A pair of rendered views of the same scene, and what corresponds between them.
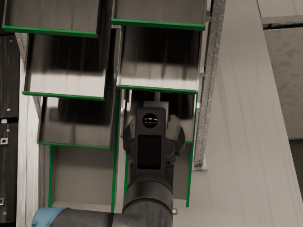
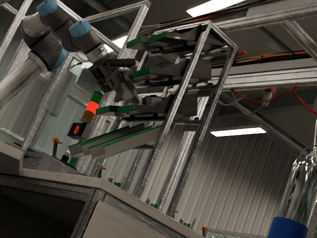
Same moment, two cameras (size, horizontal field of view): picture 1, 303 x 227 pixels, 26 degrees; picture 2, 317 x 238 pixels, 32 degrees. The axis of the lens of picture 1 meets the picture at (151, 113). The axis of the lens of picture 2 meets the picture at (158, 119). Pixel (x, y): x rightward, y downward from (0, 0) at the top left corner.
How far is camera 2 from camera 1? 2.43 m
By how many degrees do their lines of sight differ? 90
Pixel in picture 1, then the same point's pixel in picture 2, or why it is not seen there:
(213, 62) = (171, 108)
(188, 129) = (137, 110)
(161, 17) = (160, 40)
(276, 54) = not seen: outside the picture
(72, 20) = (141, 43)
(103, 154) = not seen: hidden behind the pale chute
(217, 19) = (183, 81)
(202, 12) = (170, 37)
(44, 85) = not seen: hidden behind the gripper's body
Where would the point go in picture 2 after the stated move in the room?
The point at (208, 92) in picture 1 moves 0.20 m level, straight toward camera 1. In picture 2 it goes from (162, 131) to (116, 106)
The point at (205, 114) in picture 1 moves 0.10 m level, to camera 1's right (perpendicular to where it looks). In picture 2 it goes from (154, 151) to (171, 151)
